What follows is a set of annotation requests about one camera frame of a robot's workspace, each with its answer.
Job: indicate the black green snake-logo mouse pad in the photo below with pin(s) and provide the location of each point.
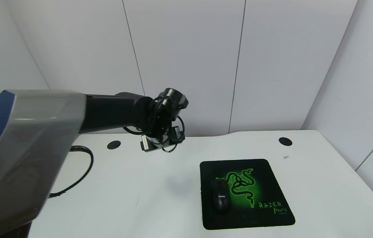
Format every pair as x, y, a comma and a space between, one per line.
265, 185

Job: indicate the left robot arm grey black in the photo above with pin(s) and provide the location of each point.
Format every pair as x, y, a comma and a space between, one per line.
40, 138

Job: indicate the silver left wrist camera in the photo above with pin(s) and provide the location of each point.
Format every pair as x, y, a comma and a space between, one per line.
145, 143

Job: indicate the black computer mouse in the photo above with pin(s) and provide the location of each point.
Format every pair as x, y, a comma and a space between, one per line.
220, 198

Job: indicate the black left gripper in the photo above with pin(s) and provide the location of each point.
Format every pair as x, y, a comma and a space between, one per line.
146, 143

